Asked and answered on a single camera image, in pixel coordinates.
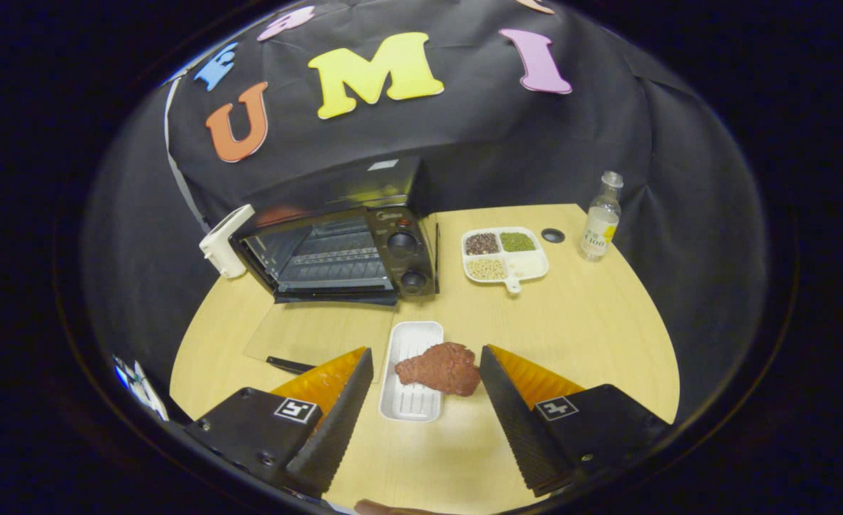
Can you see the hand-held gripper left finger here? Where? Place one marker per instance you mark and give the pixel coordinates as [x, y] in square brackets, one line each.
[339, 422]

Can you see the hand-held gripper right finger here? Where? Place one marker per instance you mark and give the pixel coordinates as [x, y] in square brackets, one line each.
[514, 422]

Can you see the white rectangular plastic tray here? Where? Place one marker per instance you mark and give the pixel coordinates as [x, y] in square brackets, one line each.
[411, 404]

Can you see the red meat steak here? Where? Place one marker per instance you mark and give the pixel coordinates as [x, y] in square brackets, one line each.
[443, 368]

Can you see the black toaster oven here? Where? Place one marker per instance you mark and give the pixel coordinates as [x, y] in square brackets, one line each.
[400, 243]

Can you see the white bread toaster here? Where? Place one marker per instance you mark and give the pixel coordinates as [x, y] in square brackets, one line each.
[222, 247]

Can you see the white divided plate of grains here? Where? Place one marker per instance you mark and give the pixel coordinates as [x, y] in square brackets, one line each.
[525, 265]

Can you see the blue white printed sheet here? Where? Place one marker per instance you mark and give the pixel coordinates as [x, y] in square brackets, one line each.
[142, 390]

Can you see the clear glass bottle yellow label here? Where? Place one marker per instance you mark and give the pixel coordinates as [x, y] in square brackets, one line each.
[600, 229]

